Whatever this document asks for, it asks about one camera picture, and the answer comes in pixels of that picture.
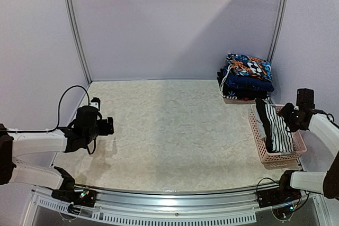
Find left aluminium corner post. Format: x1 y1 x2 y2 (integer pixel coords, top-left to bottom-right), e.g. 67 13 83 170
65 0 92 85

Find aluminium corner post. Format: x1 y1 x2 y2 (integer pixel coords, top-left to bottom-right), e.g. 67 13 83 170
267 0 287 62
65 0 92 85

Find grey garment in basket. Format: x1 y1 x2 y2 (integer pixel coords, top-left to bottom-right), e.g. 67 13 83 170
257 121 266 141

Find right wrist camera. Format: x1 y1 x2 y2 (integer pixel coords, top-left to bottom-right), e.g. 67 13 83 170
296 88 315 109

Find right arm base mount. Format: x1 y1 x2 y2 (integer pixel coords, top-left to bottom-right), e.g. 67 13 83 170
255 177 309 212

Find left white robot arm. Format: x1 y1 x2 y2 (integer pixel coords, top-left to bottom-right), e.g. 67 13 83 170
1 105 114 202

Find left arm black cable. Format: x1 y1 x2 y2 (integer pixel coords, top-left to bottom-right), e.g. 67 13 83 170
5 85 103 155

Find black white striped shirt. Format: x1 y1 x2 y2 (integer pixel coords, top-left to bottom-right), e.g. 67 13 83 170
264 104 295 153

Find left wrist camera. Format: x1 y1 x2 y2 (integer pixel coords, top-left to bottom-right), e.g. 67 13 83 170
89 97 101 111

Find dark blue folded garment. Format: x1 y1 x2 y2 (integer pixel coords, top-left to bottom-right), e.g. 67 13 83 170
225 71 274 93

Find aluminium front rail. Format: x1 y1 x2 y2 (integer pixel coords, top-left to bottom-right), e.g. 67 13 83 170
22 183 325 226

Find right aluminium corner post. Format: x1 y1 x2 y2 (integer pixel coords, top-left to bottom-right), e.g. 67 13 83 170
267 0 287 62

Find black printed folded garment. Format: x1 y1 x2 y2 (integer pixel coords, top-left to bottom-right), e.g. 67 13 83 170
217 69 270 101

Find black garment in basket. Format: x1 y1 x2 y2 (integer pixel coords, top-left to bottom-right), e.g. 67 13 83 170
255 99 276 153

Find pink plastic laundry basket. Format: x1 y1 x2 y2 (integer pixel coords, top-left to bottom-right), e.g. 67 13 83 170
248 104 307 164

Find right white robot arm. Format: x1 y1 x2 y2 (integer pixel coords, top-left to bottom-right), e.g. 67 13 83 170
274 103 338 203

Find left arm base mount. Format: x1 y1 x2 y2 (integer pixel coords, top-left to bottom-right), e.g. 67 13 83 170
51 167 98 207

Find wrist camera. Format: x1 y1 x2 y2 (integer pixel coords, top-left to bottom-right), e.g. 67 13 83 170
296 88 315 109
89 97 101 111

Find blue orange patterned shorts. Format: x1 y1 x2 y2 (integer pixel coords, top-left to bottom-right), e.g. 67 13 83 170
226 53 272 82

